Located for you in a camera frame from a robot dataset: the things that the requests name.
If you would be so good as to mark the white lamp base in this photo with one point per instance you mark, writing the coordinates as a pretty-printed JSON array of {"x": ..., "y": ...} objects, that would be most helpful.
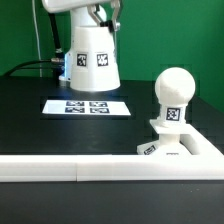
[{"x": 168, "y": 142}]

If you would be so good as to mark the white L-shaped wall fence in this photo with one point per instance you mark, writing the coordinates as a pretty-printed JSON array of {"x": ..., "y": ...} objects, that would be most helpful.
[{"x": 205, "y": 162}]

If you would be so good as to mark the white light bulb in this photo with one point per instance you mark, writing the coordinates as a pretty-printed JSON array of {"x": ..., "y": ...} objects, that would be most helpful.
[{"x": 174, "y": 88}]

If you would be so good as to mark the white marker sheet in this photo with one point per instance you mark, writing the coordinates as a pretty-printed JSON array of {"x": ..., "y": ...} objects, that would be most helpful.
[{"x": 108, "y": 108}]

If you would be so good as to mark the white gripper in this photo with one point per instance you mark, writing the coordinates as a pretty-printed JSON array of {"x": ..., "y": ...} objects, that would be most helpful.
[{"x": 93, "y": 9}]

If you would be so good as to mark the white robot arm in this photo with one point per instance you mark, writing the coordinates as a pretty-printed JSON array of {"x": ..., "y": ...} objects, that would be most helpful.
[{"x": 81, "y": 18}]

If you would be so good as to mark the white lamp shade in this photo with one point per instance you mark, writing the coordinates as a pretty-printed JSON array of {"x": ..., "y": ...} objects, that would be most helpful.
[{"x": 94, "y": 66}]

